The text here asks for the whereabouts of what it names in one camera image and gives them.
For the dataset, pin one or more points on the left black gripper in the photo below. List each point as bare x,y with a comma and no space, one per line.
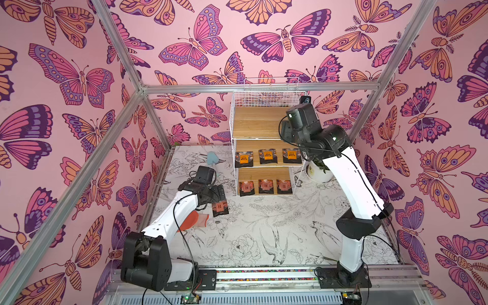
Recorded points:
216,197

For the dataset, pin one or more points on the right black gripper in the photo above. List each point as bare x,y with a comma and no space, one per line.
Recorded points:
291,128

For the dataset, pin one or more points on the red tea bag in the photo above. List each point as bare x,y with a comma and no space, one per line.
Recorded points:
246,188
284,186
265,186
220,208

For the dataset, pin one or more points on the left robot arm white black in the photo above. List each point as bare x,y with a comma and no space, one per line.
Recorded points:
146,259

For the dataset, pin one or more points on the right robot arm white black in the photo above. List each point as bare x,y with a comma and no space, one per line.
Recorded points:
301,128

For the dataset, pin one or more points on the teal and white spatula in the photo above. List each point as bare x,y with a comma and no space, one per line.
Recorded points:
213,159

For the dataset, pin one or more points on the green plant in white pot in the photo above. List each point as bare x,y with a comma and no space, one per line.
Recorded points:
317,174

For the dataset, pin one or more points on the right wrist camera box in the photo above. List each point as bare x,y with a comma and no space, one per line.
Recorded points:
305,99

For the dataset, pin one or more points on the white wire three-tier shelf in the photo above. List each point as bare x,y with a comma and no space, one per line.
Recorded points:
254,125

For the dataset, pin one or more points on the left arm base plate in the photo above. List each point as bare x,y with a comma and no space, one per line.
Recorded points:
204,280

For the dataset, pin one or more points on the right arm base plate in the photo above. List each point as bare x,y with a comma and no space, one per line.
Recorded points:
339,277

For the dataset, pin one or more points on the aluminium rail with coloured strip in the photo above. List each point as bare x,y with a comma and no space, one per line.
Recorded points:
307,278

